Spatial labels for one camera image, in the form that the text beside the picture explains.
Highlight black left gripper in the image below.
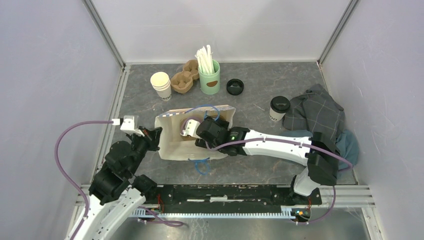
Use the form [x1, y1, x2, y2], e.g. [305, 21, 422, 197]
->
[126, 124, 163, 176]

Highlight green straw holder cup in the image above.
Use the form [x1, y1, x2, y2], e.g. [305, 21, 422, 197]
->
[199, 60, 221, 95]

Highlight brown cardboard cup carrier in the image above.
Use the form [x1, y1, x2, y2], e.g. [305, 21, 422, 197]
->
[170, 59, 200, 94]

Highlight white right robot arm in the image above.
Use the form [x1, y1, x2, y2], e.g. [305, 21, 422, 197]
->
[194, 117, 340, 204]

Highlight checkered paper takeout bag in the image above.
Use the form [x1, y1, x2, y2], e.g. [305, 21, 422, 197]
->
[154, 104, 236, 162]

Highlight black spare cup lid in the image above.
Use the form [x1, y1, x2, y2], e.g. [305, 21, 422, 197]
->
[226, 78, 245, 96]

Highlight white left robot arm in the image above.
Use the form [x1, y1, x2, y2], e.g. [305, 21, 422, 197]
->
[66, 127, 163, 240]

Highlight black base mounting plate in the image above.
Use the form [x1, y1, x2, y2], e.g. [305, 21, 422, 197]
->
[144, 184, 322, 214]

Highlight stack of white paper cups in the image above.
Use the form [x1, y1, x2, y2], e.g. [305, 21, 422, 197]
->
[150, 71, 172, 101]

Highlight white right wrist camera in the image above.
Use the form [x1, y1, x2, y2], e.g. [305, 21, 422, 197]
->
[180, 119, 202, 137]

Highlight black plastic cup lid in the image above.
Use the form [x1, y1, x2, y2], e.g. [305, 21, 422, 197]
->
[270, 96, 291, 114]

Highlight aluminium frame rail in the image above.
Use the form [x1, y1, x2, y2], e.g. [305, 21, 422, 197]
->
[68, 185, 375, 235]

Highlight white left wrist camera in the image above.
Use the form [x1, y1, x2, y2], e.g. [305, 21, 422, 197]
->
[111, 115, 145, 137]

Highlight grey checked cloth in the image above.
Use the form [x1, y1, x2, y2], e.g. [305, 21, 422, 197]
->
[282, 83, 346, 139]

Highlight white paper coffee cup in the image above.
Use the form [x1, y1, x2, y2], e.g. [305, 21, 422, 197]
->
[269, 108, 286, 122]

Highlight teal blue cloth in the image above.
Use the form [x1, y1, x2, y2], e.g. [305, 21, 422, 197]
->
[281, 129, 360, 166]

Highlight white paper-wrapped straws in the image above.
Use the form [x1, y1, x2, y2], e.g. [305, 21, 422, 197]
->
[195, 44, 216, 75]

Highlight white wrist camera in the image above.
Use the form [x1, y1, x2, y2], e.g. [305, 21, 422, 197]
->
[111, 115, 145, 137]
[180, 119, 202, 137]

